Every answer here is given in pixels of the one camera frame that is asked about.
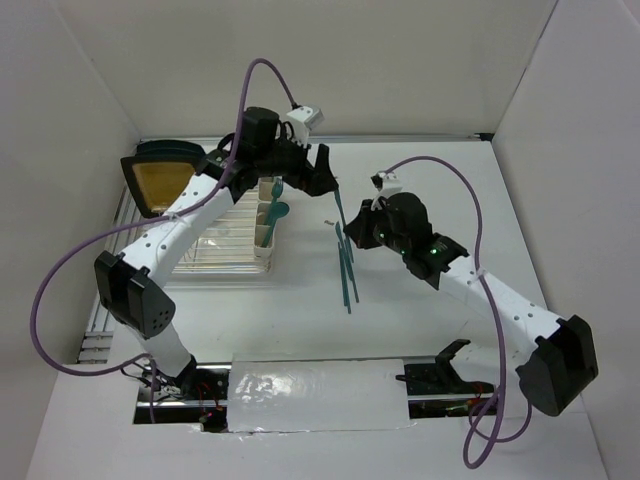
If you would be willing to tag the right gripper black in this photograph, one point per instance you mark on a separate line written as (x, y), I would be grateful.
(358, 228)

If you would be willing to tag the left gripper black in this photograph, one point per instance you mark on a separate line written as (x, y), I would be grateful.
(317, 180)

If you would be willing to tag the teal plastic knife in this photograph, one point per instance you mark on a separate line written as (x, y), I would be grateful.
(348, 249)
(339, 205)

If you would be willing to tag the teal plastic spoon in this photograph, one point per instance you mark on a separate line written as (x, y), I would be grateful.
(272, 222)
(277, 215)

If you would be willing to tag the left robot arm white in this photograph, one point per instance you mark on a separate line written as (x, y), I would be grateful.
(184, 189)

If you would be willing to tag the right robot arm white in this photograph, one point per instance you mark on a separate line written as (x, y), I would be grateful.
(559, 358)

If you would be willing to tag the cream utensil holder far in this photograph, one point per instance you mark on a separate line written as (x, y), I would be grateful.
(264, 190)

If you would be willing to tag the cream utensil holder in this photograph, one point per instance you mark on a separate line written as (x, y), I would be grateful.
(264, 190)
(263, 234)

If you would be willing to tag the cream utensil holder near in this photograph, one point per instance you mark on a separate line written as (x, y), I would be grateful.
(263, 234)

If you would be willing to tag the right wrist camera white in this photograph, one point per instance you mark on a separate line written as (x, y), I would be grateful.
(386, 183)

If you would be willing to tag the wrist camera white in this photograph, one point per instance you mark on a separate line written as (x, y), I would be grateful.
(386, 183)
(304, 119)

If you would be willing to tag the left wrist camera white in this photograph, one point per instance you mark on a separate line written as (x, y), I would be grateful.
(304, 119)

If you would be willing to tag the metal wire dish rack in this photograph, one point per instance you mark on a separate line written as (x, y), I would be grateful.
(214, 243)

